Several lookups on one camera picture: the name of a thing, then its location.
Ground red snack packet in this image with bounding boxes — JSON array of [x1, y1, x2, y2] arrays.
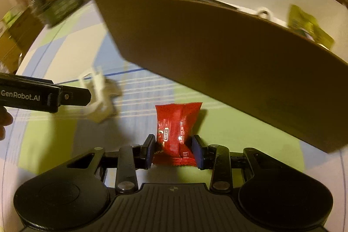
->
[[153, 102, 202, 166]]

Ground white hair claw clip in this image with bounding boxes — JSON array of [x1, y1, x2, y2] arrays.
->
[[79, 67, 122, 123]]

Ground dark green product card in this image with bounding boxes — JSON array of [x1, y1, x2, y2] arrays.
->
[[194, 0, 239, 11]]

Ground yellow snack packet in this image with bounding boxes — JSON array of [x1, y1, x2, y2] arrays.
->
[[287, 4, 335, 50]]

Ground person's left hand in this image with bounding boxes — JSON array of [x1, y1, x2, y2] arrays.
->
[[0, 106, 13, 141]]

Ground checked tablecloth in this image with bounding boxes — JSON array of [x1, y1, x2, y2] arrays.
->
[[0, 0, 348, 232]]

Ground cardboard boxes beside table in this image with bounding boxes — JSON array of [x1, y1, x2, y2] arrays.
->
[[1, 5, 44, 73]]

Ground brown cardboard storage box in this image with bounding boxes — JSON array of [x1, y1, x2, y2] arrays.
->
[[95, 0, 347, 152]]

